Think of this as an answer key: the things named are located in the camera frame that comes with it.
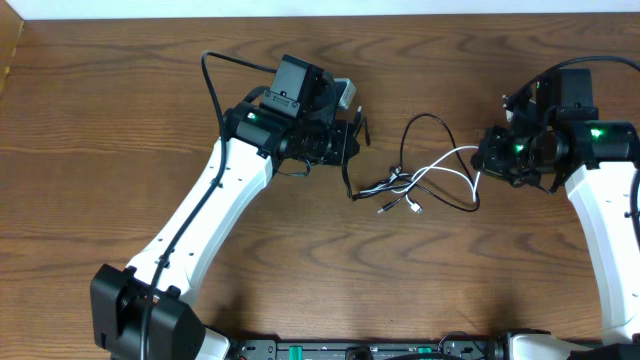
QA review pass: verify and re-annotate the camera cable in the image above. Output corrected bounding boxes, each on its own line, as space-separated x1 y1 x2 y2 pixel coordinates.
139 50 279 360
509 54 640 251

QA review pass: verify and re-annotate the left camera cable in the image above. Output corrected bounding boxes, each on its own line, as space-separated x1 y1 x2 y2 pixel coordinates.
139 50 279 360

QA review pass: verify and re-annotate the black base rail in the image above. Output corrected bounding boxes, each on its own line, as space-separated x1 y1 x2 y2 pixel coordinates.
225 331 510 360

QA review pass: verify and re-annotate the black USB cable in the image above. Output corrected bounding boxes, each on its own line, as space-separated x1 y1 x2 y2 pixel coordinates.
341 104 482 215

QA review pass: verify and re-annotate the right camera cable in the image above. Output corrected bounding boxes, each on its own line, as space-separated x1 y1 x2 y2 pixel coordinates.
509 54 640 251

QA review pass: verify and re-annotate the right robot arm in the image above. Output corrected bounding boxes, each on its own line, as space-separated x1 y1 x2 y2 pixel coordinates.
471 67 639 359

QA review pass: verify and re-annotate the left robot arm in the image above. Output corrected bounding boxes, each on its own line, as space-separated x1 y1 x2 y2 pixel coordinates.
90 55 364 359

